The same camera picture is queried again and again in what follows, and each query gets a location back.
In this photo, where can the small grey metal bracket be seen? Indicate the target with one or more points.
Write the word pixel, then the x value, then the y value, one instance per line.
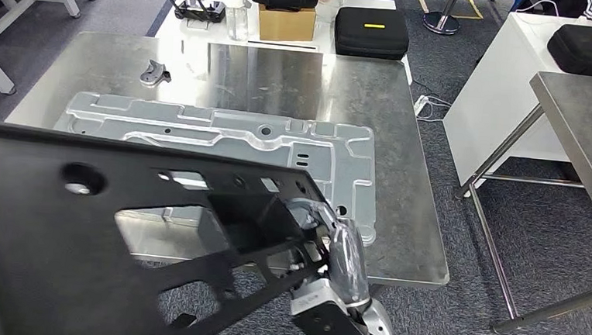
pixel 152 72

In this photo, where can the brown cardboard box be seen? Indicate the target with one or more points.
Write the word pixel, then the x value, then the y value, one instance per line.
pixel 284 26

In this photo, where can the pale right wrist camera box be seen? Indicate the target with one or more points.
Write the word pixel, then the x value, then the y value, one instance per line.
pixel 327 322

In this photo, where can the stamped silver sheet-metal panel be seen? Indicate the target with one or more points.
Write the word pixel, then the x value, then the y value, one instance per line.
pixel 226 131

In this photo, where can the black remote controller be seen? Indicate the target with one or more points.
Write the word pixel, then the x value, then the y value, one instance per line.
pixel 197 10

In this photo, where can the dark stanchion with pole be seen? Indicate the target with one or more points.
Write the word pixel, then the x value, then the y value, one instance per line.
pixel 441 22

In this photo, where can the black plastic trim panel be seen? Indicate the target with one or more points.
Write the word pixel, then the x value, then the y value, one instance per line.
pixel 38 253

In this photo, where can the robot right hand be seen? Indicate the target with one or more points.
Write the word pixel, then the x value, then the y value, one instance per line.
pixel 347 262

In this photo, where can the stainless steel table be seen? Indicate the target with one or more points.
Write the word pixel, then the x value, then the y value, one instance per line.
pixel 586 127

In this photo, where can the clear plastic bottle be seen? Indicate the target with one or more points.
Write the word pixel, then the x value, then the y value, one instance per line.
pixel 237 18

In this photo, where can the white cabinet desk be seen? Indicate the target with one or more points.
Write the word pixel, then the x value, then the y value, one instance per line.
pixel 496 96

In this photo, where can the stainless steel workbench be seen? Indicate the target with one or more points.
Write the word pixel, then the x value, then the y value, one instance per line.
pixel 381 115

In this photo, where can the black case yellow label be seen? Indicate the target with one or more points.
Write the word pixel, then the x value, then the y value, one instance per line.
pixel 371 37
pixel 591 53

